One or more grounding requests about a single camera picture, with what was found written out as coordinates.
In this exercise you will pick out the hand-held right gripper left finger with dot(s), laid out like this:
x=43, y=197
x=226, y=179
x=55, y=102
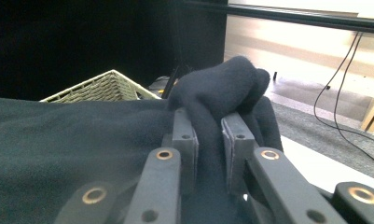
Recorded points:
x=184, y=133

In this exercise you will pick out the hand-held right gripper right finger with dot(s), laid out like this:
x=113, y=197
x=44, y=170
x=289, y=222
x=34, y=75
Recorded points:
x=237, y=140

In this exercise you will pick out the green woven basket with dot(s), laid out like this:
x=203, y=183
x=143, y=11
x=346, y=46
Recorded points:
x=97, y=90

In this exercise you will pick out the black tank top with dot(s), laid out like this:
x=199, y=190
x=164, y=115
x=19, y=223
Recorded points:
x=82, y=140

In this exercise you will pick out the black metal stand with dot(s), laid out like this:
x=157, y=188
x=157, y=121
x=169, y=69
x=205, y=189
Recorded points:
x=172, y=84

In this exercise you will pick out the black horizontal metal bar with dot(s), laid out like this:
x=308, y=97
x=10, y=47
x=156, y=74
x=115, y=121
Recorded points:
x=299, y=17

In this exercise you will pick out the black curtain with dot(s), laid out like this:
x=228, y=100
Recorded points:
x=66, y=37

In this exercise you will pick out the small black wall fitting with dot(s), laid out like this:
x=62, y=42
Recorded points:
x=274, y=76

